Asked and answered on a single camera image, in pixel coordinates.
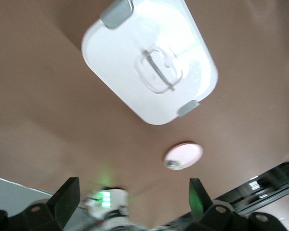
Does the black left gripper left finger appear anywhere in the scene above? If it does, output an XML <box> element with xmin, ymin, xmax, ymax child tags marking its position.
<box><xmin>16</xmin><ymin>177</ymin><xmax>81</xmax><ymax>231</ymax></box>

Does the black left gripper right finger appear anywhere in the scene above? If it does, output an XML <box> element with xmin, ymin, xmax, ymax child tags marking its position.
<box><xmin>185</xmin><ymin>178</ymin><xmax>251</xmax><ymax>231</ymax></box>

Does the pale pink round plate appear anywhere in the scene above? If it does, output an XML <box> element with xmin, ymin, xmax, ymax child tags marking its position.
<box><xmin>163</xmin><ymin>141</ymin><xmax>204</xmax><ymax>171</ymax></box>

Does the brown table mat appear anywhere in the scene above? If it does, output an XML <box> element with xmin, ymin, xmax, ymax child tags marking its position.
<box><xmin>0</xmin><ymin>0</ymin><xmax>289</xmax><ymax>228</ymax></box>

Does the white lidded storage box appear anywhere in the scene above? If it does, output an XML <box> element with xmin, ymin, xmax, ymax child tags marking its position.
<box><xmin>81</xmin><ymin>0</ymin><xmax>219</xmax><ymax>126</ymax></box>

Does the green and white switch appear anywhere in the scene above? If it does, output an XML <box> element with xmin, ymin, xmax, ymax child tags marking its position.
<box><xmin>167</xmin><ymin>160</ymin><xmax>184</xmax><ymax>169</ymax></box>

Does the aluminium corner frame post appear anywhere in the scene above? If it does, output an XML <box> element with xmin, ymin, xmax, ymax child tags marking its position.
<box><xmin>214</xmin><ymin>158</ymin><xmax>289</xmax><ymax>217</ymax></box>

